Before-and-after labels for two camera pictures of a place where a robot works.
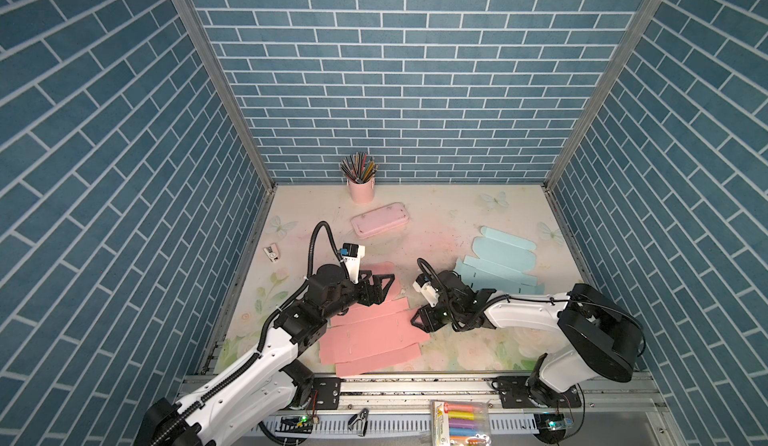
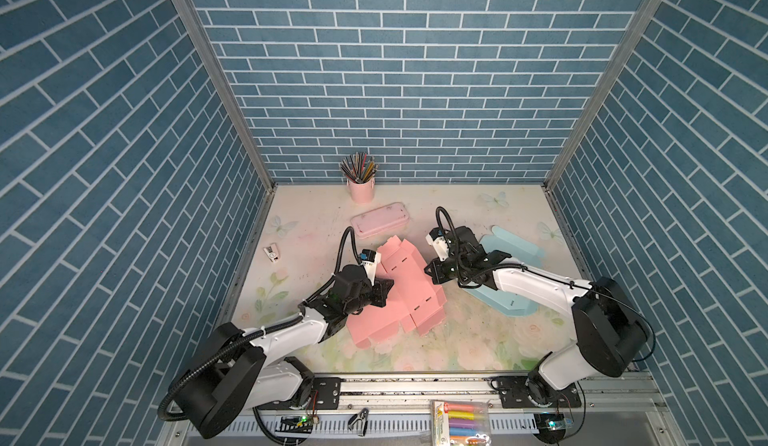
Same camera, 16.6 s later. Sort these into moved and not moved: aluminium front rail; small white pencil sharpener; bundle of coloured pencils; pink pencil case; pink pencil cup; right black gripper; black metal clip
Moved: right black gripper
Not moved: small white pencil sharpener; black metal clip; bundle of coloured pencils; pink pencil case; pink pencil cup; aluminium front rail
